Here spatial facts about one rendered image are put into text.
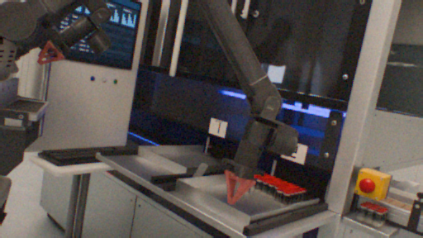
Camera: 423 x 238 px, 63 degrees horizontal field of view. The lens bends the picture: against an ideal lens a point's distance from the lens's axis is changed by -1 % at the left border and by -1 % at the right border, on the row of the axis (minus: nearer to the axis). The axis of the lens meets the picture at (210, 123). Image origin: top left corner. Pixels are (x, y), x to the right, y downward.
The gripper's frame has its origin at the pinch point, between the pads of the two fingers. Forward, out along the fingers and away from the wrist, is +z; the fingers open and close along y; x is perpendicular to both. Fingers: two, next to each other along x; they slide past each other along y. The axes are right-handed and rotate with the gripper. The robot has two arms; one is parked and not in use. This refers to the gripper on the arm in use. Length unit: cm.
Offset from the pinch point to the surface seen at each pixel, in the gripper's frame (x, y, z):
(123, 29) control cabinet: 91, 11, -41
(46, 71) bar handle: 80, -18, -13
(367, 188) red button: -19.3, 30.8, -13.2
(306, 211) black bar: -9.1, 22.0, -1.7
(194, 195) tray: 11.4, -0.1, 3.5
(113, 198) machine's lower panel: 100, 45, 40
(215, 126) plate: 42, 34, -15
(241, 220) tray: -4.7, -0.4, 2.9
